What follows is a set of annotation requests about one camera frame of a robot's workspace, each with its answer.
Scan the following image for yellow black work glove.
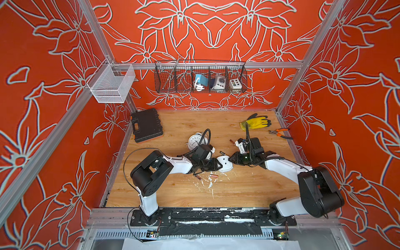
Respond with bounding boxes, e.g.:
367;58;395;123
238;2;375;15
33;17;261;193
239;113;271;131

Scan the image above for white socket adapter in basket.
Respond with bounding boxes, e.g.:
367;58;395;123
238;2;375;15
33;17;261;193
209;75;226;91

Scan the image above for orange handled pliers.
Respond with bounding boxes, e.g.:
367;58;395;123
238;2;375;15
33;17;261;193
269;128;293;140

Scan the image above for white round twin-bell alarm clock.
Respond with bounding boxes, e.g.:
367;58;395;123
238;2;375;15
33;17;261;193
187;132;209;151

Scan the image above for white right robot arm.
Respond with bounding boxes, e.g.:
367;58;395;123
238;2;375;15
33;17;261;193
229;123;345;226

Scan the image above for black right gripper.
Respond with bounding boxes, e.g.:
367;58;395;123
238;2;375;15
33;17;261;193
226;151;255;166

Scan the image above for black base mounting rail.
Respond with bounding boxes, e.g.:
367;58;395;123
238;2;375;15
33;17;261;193
127;208;297;238

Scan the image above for clear plastic wall bin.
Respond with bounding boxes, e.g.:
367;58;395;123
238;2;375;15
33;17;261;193
87;65;135;104

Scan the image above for white square alarm clock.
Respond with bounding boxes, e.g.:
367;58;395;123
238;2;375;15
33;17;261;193
217;155;233;173

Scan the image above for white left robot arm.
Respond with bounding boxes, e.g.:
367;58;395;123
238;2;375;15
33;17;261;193
127;129;223;219

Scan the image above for beige button box in basket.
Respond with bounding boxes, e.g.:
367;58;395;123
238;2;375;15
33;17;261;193
229;78;242;93

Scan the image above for black wire wall basket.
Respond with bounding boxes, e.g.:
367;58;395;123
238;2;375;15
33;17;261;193
154;59;248;94

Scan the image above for black plastic tool case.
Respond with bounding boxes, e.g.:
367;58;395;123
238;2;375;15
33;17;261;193
131;108;164;143

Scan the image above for blue white item in basket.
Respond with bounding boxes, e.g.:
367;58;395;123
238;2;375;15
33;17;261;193
193;74;208;92

